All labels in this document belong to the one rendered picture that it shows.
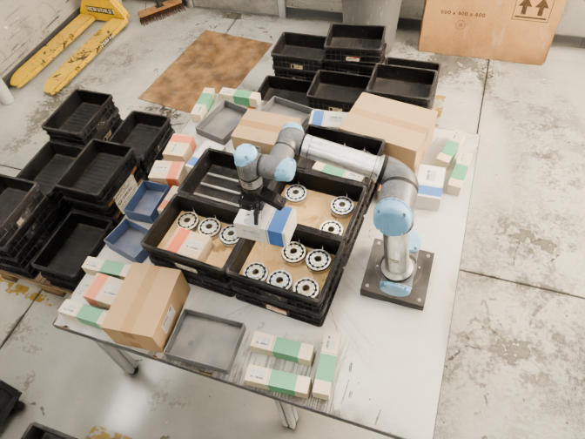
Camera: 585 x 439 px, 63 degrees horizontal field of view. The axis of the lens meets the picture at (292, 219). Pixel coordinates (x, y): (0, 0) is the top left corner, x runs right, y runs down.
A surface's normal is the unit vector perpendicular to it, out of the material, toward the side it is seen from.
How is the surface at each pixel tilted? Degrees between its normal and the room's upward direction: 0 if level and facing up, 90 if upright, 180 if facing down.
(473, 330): 0
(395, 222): 84
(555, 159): 0
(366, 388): 0
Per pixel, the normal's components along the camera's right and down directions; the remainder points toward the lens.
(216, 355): -0.08, -0.60
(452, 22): -0.31, 0.58
